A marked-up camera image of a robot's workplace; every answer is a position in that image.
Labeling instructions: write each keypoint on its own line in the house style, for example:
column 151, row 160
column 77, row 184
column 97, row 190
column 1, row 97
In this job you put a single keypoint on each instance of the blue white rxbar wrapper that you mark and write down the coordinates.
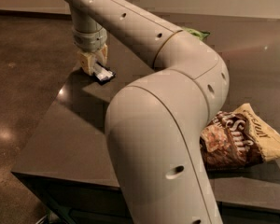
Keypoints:
column 102, row 73

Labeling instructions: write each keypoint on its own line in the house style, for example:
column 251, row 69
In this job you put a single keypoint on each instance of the brown chip bag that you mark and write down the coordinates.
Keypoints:
column 238, row 139

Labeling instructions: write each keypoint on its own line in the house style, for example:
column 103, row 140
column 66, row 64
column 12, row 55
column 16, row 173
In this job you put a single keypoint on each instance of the green chip bag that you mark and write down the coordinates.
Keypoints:
column 202, row 35

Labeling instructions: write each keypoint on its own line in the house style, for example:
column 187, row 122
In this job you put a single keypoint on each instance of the dark table base frame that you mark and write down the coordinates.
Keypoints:
column 85, row 203

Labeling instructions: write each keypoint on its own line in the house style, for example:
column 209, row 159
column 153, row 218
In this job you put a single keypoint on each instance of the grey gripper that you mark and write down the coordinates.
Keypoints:
column 90, row 41

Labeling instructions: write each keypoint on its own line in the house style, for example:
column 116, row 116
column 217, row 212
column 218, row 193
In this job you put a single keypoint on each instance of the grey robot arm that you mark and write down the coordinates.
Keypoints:
column 153, row 125

